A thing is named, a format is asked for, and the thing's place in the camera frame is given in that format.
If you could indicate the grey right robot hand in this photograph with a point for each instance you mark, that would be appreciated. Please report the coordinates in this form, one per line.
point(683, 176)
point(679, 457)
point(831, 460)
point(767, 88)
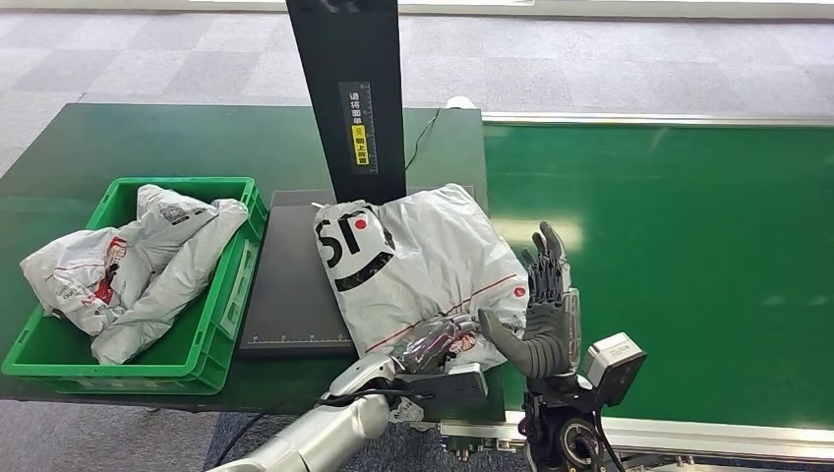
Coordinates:
point(547, 332)

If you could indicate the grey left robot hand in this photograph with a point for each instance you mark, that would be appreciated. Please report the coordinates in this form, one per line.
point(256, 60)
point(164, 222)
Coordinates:
point(433, 342)

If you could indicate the large white courier bag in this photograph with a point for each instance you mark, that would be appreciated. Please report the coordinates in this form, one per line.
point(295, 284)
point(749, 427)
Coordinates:
point(430, 267)

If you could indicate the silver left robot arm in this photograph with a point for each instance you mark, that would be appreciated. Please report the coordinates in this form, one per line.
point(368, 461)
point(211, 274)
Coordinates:
point(326, 433)

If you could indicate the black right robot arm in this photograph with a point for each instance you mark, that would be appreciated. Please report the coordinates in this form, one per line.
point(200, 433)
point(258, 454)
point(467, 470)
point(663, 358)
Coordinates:
point(567, 430)

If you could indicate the metal connectors under conveyor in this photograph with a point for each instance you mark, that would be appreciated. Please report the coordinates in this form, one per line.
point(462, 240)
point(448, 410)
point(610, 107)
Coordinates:
point(472, 446)

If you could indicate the green conveyor belt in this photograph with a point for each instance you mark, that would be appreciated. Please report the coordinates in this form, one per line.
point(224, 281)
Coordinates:
point(684, 273)

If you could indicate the black and yellow column label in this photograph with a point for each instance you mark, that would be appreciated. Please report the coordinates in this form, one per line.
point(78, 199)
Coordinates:
point(359, 130)

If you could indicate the green plastic crate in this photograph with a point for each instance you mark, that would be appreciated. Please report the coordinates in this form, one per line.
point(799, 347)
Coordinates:
point(208, 326)

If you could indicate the white round object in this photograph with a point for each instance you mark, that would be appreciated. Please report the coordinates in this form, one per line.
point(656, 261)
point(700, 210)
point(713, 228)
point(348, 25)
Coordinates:
point(460, 102)

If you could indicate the plain white courier bag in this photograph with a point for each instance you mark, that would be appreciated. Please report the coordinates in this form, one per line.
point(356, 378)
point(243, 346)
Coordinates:
point(176, 277)

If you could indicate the white bag with QR label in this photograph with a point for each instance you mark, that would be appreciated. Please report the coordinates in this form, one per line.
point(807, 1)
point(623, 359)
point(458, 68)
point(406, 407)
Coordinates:
point(166, 218)

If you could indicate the black scanner column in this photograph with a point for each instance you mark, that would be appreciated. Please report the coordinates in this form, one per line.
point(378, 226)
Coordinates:
point(348, 52)

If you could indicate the white bag with red print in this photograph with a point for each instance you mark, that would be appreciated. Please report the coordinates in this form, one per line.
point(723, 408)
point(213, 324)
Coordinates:
point(71, 273)

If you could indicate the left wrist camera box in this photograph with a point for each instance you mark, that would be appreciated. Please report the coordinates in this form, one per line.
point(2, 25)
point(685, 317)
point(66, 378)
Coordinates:
point(449, 391)

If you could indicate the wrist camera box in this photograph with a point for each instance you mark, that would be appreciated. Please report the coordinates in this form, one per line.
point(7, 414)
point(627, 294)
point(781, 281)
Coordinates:
point(449, 391)
point(612, 368)

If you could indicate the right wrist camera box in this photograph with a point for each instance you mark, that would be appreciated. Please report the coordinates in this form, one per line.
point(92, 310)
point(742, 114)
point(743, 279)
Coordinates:
point(612, 368)

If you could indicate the black scanner base plate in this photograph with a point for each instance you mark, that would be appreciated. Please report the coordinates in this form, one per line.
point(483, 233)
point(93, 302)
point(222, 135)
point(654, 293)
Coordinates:
point(286, 286)

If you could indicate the silver conveyor frame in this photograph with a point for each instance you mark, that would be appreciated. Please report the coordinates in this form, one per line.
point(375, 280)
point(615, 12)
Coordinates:
point(684, 436)

